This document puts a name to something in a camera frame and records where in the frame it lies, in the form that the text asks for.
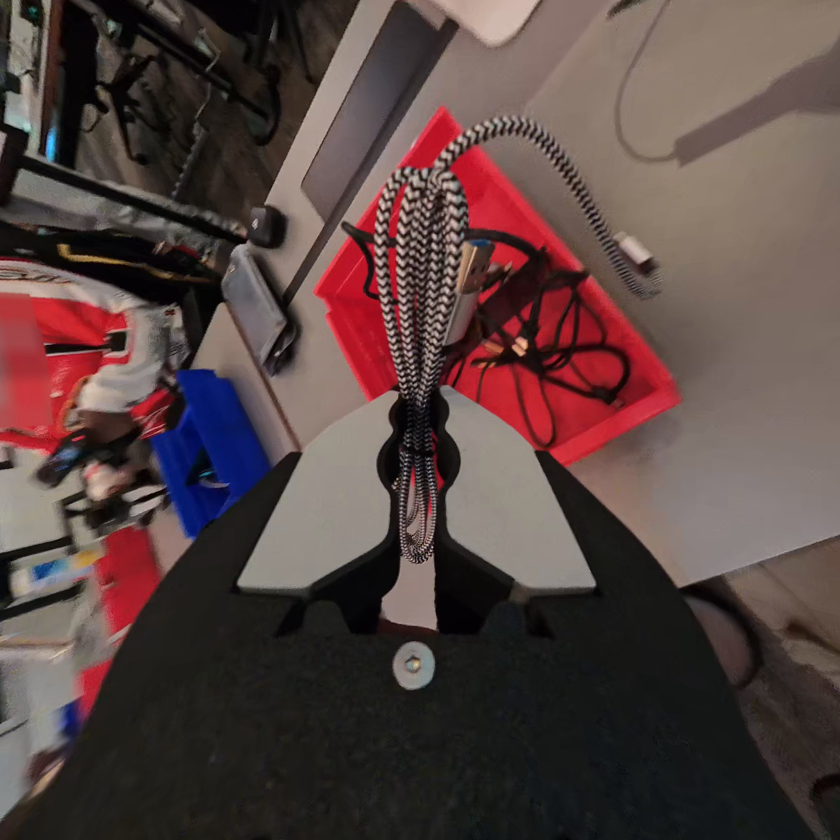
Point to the silver pouch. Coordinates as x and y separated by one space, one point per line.
256 308

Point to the red plastic bin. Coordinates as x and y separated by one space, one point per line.
630 394

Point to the white folding stand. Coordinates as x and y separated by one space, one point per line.
485 19

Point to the black jacket yellow stripe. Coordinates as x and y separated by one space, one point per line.
131 256

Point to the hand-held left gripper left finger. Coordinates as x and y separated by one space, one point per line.
321 518

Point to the blue plastic bin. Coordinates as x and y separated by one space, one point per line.
210 446

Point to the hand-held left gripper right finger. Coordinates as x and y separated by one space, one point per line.
518 518

